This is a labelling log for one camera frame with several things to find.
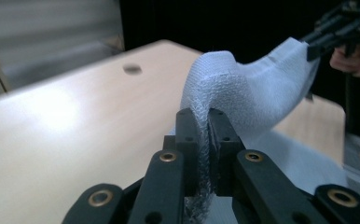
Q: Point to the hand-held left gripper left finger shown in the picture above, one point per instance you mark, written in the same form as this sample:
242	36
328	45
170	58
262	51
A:
187	140

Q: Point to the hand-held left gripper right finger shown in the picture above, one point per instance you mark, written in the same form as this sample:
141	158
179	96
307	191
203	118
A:
223	140

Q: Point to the light blue towel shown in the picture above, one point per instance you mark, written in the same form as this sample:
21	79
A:
256	93

